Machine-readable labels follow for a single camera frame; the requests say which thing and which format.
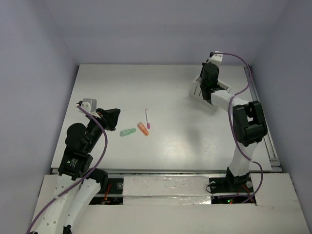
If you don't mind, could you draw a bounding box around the white foam front block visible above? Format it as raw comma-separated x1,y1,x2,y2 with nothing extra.
122,175,211,206

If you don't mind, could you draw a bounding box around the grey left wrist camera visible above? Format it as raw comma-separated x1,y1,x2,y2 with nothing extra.
75,98,97,113

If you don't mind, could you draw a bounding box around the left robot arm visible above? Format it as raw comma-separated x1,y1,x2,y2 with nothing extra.
27,106,120,234

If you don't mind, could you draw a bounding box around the white slotted organizer box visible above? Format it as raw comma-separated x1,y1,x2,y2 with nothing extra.
189,76,231,112

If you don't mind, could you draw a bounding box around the orange utility knife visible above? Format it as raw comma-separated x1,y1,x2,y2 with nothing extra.
137,122,149,136

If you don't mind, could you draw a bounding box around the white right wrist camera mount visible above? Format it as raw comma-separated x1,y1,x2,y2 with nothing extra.
208,51,223,67

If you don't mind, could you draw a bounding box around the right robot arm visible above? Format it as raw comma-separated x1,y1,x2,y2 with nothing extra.
199,62,268,194

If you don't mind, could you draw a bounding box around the aluminium side rail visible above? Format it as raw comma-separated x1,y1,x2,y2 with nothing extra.
244,65,283,173

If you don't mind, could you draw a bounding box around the green utility knife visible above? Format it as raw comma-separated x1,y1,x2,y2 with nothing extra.
120,128,137,137

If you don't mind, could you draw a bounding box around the purple capped white marker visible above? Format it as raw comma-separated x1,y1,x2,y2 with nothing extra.
145,109,150,129

